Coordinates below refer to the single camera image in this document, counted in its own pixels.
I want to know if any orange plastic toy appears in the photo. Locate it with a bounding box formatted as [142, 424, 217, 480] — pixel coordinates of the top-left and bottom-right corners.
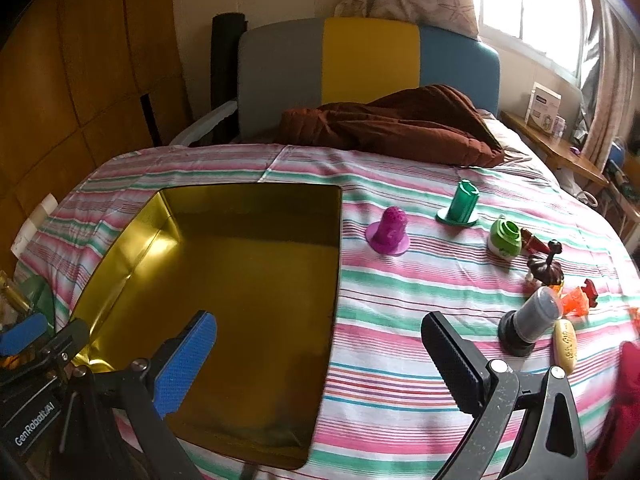
[559, 285, 591, 317]

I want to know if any silver side curtain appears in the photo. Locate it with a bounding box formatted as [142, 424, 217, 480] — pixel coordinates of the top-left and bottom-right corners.
[575, 0, 632, 176]

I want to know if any window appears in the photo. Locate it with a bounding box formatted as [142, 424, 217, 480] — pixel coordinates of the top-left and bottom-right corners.
[470, 0, 601, 76]

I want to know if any purple toy cup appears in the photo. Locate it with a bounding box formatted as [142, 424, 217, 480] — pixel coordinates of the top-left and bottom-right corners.
[365, 207, 412, 256]

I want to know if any brown quilt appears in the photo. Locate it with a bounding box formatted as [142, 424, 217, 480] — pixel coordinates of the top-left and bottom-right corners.
[277, 84, 506, 168]

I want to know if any white carton box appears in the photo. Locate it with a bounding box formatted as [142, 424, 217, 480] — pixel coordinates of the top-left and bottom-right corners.
[525, 81, 562, 136]

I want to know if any wooden side shelf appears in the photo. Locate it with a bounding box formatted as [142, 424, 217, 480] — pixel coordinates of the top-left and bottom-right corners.
[500, 110, 608, 186]

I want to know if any dark red cone toy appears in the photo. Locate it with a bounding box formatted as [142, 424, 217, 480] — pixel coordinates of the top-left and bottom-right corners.
[520, 228, 550, 256]

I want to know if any tan oval bread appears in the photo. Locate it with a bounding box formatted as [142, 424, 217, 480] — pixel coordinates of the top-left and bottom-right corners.
[551, 318, 577, 375]

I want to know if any wooden wardrobe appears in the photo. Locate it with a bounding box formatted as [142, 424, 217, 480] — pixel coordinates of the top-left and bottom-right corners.
[0, 0, 191, 241]

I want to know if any gold metal tin box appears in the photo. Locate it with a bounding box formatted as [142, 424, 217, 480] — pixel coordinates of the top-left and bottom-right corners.
[70, 184, 343, 471]

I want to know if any green toy cup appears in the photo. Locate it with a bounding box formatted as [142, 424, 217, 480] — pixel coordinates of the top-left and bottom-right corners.
[436, 179, 481, 226]

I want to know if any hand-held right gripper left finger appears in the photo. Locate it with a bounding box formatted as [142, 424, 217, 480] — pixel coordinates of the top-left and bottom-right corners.
[60, 310, 219, 480]

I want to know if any green and white round toy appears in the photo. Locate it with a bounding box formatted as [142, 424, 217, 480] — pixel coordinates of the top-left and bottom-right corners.
[486, 215, 522, 258]

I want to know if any black glitter jar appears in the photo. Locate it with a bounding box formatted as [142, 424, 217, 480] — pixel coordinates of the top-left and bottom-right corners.
[498, 286, 562, 357]

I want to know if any striped bedsheet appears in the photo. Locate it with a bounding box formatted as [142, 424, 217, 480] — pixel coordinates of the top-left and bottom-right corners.
[12, 144, 640, 480]

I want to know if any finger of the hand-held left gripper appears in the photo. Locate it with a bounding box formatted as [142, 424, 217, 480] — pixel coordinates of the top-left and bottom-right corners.
[0, 312, 90, 386]

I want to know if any brown figurine toy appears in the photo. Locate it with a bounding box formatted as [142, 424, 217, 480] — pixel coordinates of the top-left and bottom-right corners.
[525, 240, 566, 291]

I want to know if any white bed rail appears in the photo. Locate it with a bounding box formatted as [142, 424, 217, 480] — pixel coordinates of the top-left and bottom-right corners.
[170, 100, 238, 147]

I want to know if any grey yellow blue headboard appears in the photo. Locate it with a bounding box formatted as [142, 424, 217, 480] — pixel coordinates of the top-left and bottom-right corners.
[237, 16, 502, 141]

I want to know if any red cloth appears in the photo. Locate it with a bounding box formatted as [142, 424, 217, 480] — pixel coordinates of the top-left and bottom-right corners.
[587, 341, 640, 480]

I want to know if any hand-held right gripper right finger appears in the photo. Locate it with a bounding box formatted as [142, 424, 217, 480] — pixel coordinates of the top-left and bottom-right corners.
[421, 311, 588, 480]

